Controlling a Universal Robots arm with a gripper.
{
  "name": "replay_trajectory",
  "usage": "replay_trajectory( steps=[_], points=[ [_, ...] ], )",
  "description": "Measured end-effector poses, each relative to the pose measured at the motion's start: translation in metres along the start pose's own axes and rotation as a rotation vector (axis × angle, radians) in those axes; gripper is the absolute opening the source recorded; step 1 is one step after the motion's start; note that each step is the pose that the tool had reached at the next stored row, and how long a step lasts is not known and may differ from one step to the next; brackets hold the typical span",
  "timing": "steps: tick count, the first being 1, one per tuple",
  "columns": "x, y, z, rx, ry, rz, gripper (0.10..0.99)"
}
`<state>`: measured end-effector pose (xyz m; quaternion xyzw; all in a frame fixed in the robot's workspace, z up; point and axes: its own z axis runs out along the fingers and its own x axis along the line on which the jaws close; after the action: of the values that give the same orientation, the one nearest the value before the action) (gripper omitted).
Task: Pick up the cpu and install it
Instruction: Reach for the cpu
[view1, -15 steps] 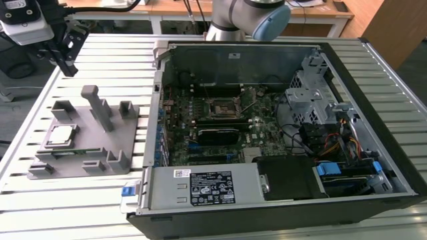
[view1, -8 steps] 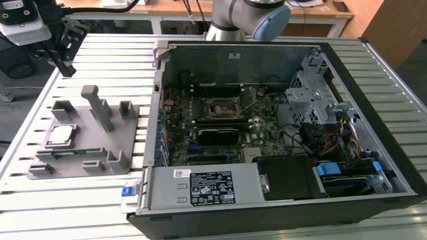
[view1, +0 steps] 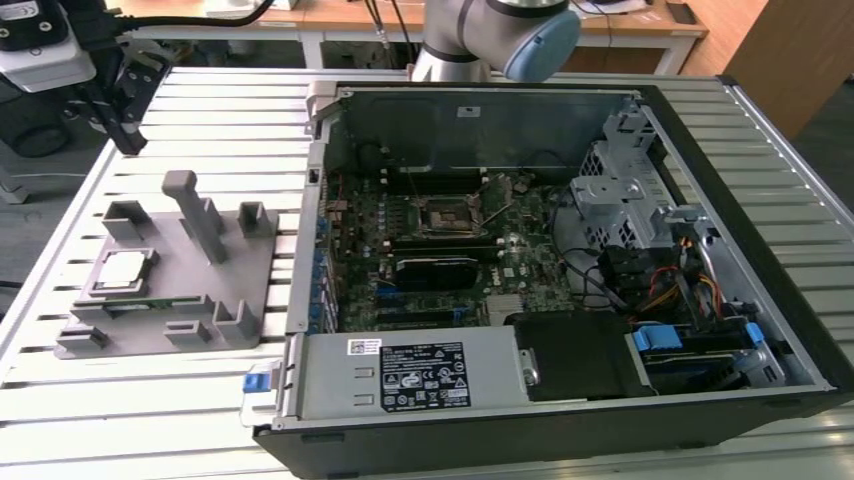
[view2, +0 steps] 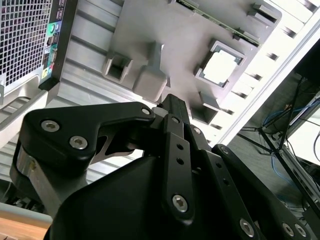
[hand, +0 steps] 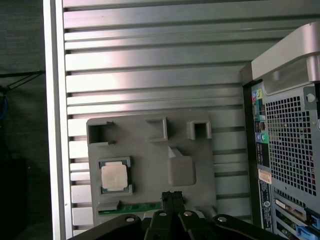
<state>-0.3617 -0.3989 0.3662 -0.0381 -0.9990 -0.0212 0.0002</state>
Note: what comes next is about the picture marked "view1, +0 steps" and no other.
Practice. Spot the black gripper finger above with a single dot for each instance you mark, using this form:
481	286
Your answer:
147	85
120	127

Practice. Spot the grey plastic parts rack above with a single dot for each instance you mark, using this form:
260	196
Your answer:
173	280

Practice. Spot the wooden cabinet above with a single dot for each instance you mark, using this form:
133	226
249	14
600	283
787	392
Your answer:
787	60

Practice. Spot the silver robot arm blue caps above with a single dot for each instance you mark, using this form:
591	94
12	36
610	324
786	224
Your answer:
460	30

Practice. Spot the black RAM slot bank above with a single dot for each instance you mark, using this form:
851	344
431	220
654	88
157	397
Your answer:
440	247
433	182

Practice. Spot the silver disk bay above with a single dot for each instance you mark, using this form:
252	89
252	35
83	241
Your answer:
767	367

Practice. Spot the white box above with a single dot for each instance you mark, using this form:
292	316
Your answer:
227	7

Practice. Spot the blue disk carrier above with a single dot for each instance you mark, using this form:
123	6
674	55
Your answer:
656	340

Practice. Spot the green motherboard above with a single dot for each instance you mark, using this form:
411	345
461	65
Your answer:
527	235

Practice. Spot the black graphics card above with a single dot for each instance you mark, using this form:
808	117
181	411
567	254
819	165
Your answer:
433	272

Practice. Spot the small square CPU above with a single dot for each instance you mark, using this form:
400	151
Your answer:
121	270

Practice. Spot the green RAM stick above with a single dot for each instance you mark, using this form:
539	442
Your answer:
167	301

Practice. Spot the black open PC case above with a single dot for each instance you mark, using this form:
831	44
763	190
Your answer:
467	445

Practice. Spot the grey power supply with label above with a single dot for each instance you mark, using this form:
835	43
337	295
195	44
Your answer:
333	380

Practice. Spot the silver perforated drive cage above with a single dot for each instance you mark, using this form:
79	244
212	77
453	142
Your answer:
614	195

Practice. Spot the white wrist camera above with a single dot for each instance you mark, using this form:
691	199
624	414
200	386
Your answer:
40	65

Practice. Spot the black phone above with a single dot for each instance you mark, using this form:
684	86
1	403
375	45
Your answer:
682	14

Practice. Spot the blue case latch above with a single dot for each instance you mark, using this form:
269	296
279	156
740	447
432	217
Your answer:
255	385

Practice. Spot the wooden desk white frame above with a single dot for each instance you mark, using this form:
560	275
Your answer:
287	16
627	29

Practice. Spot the CPU socket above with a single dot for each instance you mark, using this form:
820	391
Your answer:
447	215

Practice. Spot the silver chipset heatsink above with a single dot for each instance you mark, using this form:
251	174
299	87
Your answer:
504	307

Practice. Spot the thin metal locking lever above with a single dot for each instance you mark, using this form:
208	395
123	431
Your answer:
500	213
413	186

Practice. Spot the blue plastic clip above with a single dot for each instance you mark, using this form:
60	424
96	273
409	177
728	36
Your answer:
754	334

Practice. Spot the large black mesh bin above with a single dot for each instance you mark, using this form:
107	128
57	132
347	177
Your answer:
26	122

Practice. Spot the black expansion slot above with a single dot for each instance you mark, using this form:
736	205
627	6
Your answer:
420	318

